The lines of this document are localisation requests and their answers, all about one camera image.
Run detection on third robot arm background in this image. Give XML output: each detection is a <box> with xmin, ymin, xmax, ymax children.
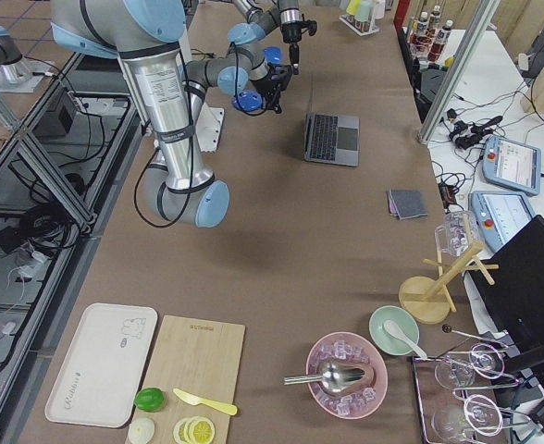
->
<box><xmin>0</xmin><ymin>26</ymin><xmax>41</xmax><ymax>93</ymax></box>

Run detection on black monitor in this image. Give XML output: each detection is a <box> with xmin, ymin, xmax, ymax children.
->
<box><xmin>468</xmin><ymin>215</ymin><xmax>544</xmax><ymax>350</ymax></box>

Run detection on lower wine glass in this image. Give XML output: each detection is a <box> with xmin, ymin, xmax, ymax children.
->
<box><xmin>431</xmin><ymin>395</ymin><xmax>503</xmax><ymax>443</ymax></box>

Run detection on yellow plastic knife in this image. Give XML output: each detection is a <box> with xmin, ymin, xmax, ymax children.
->
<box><xmin>173</xmin><ymin>388</ymin><xmax>239</xmax><ymax>416</ymax></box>

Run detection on lower teach pendant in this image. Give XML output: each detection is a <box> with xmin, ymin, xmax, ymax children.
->
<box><xmin>469</xmin><ymin>191</ymin><xmax>536</xmax><ymax>253</ymax></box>

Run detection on black lamp power cable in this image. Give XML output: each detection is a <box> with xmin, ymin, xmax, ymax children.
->
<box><xmin>189</xmin><ymin>48</ymin><xmax>229</xmax><ymax>64</ymax></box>

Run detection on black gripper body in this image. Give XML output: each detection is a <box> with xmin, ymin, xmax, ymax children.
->
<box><xmin>252</xmin><ymin>64</ymin><xmax>292</xmax><ymax>107</ymax></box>
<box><xmin>280</xmin><ymin>19</ymin><xmax>317</xmax><ymax>44</ymax></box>

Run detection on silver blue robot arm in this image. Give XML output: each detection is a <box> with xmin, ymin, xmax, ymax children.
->
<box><xmin>51</xmin><ymin>1</ymin><xmax>301</xmax><ymax>228</ymax></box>
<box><xmin>228</xmin><ymin>0</ymin><xmax>317</xmax><ymax>74</ymax></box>

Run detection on upper teach pendant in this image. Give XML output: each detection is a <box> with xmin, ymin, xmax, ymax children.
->
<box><xmin>482</xmin><ymin>136</ymin><xmax>542</xmax><ymax>196</ymax></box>

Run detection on wooden cutting board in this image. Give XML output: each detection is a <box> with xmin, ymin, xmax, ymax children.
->
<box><xmin>133</xmin><ymin>315</ymin><xmax>245</xmax><ymax>443</ymax></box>

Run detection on lemon slices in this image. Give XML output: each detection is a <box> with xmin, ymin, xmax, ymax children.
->
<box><xmin>173</xmin><ymin>416</ymin><xmax>216</xmax><ymax>444</ymax></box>

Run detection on aluminium frame post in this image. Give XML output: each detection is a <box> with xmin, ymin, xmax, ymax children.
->
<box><xmin>417</xmin><ymin>0</ymin><xmax>501</xmax><ymax>145</ymax></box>

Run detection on white plastic tray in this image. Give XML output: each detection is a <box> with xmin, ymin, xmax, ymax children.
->
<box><xmin>44</xmin><ymin>302</ymin><xmax>158</xmax><ymax>428</ymax></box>

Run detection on white ceramic spoon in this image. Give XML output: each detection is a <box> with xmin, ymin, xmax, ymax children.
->
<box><xmin>383</xmin><ymin>320</ymin><xmax>427</xmax><ymax>360</ymax></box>

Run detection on grey folded cloth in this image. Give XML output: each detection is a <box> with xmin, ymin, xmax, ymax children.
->
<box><xmin>387</xmin><ymin>189</ymin><xmax>428</xmax><ymax>220</ymax></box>

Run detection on pink bowl with ice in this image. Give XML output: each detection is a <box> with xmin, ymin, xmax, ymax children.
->
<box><xmin>305</xmin><ymin>332</ymin><xmax>388</xmax><ymax>420</ymax></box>

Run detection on grey laptop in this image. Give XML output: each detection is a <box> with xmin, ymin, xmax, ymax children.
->
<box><xmin>303</xmin><ymin>89</ymin><xmax>360</xmax><ymax>167</ymax></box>

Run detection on green ceramic bowl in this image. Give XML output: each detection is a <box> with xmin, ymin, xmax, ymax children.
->
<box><xmin>368</xmin><ymin>305</ymin><xmax>419</xmax><ymax>357</ymax></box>

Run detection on teach pendant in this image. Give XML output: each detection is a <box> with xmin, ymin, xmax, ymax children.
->
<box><xmin>482</xmin><ymin>136</ymin><xmax>542</xmax><ymax>196</ymax></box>
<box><xmin>469</xmin><ymin>191</ymin><xmax>536</xmax><ymax>253</ymax></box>

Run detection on metal ice scoop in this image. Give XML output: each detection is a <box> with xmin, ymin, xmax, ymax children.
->
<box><xmin>283</xmin><ymin>360</ymin><xmax>366</xmax><ymax>396</ymax></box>

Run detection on white onion half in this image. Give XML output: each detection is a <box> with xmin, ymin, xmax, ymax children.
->
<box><xmin>128</xmin><ymin>417</ymin><xmax>155</xmax><ymax>444</ymax></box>

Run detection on wooden cup tree stand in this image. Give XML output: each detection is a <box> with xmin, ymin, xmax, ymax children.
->
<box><xmin>399</xmin><ymin>240</ymin><xmax>500</xmax><ymax>325</ymax></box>

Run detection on clear glass mug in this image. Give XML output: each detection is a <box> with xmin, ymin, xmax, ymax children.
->
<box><xmin>435</xmin><ymin>211</ymin><xmax>481</xmax><ymax>257</ymax></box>

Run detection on bottles on side table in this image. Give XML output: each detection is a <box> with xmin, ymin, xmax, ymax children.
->
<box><xmin>408</xmin><ymin>4</ymin><xmax>453</xmax><ymax>63</ymax></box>

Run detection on cup rack with cups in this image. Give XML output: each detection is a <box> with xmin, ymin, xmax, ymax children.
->
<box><xmin>339</xmin><ymin>0</ymin><xmax>386</xmax><ymax>36</ymax></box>

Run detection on wine glass rack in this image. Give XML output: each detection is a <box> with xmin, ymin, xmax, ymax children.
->
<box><xmin>410</xmin><ymin>332</ymin><xmax>543</xmax><ymax>443</ymax></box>

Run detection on green lime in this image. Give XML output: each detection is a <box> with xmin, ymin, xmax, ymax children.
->
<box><xmin>133</xmin><ymin>388</ymin><xmax>165</xmax><ymax>412</ymax></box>

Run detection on blue desk lamp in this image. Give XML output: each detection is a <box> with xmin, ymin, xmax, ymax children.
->
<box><xmin>232</xmin><ymin>46</ymin><xmax>282</xmax><ymax>116</ymax></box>

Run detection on upper wine glass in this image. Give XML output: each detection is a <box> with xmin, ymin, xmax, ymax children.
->
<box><xmin>434</xmin><ymin>343</ymin><xmax>504</xmax><ymax>389</ymax></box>

